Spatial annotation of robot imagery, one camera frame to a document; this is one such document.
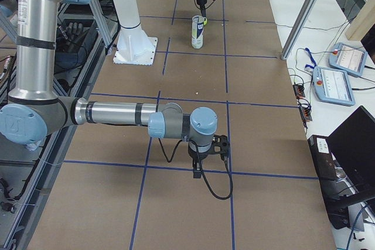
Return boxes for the clear tennis ball can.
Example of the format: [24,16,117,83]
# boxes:
[191,15,205,49]

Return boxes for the aluminium frame post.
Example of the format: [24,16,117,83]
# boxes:
[281,0,317,60]

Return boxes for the far teach pendant tablet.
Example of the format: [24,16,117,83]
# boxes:
[328,42,368,77]

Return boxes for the orange black connector module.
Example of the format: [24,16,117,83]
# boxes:
[292,84,305,99]

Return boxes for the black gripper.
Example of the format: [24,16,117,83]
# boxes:
[188,141,212,179]
[196,0,207,18]

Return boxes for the white pillar with base plate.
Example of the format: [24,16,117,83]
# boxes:
[113,0,158,66]

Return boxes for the black computer box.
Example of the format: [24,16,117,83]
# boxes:
[308,135,364,231]

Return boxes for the blue lanyard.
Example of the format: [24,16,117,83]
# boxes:
[303,47,317,72]

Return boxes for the teach pendant tablet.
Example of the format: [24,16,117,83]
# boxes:
[313,66,356,106]
[328,42,368,77]

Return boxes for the black monitor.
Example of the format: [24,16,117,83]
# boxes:
[326,105,374,212]

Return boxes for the near teach pendant tablet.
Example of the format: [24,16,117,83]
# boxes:
[313,66,356,106]

